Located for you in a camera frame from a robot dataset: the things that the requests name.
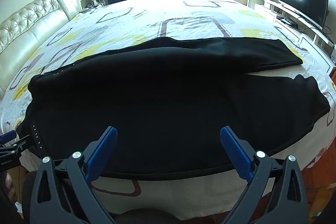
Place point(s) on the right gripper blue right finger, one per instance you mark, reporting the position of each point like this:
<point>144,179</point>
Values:
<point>288,199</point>

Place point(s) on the black pants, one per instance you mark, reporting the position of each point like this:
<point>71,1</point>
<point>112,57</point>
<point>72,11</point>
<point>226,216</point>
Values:
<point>168,100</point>

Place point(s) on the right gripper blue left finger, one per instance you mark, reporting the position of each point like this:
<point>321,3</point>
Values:
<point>63,193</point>

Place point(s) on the patterned white bed sheet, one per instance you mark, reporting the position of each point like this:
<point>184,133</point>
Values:
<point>131,22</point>

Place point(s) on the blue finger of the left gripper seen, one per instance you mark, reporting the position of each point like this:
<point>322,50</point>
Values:
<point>7,137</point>

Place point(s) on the white low tv stand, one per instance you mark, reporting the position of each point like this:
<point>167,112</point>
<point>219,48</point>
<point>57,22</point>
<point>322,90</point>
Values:
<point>294,22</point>

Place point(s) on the person dark trouser knees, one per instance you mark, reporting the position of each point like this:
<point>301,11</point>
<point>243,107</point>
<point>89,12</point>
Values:
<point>133,216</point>

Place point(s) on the cream tufted leather headboard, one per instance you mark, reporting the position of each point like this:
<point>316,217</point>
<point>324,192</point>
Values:
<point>27,29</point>

